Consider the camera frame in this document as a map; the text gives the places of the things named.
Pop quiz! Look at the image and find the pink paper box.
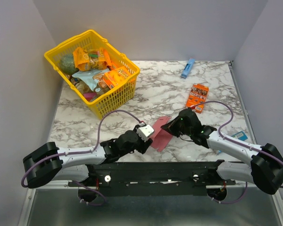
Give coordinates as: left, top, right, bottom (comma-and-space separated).
150, 116, 173, 152

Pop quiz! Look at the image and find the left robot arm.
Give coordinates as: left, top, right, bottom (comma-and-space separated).
21, 126, 154, 188

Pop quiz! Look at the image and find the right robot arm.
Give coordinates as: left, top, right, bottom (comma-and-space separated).
161, 108, 283, 194

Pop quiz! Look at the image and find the orange product box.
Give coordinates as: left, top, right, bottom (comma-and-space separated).
185, 83, 209, 113

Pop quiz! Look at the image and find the blue small box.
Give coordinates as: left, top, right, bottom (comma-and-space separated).
181, 58, 195, 79

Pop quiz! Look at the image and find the orange cracker box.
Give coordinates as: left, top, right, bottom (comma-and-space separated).
103, 66, 131, 89

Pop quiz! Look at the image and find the teal card package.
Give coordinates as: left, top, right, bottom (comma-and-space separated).
231, 131, 248, 141

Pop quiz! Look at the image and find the yellow plastic basket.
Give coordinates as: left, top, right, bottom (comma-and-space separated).
44, 30, 140, 119

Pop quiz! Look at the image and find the pink item in basket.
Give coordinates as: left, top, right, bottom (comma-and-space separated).
83, 92, 98, 102

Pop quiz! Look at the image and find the light blue snack bag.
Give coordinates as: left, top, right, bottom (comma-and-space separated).
72, 69, 109, 91

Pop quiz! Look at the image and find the orange snack bag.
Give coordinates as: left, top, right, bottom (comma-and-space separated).
73, 47, 112, 71

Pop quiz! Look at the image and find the green melon ball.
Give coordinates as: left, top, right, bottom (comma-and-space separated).
59, 54, 78, 75

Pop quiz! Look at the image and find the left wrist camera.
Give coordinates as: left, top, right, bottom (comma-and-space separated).
137, 125, 155, 142

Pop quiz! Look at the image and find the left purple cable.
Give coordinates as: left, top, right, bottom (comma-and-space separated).
21, 109, 146, 188

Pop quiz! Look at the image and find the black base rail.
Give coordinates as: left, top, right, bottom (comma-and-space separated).
81, 160, 226, 197

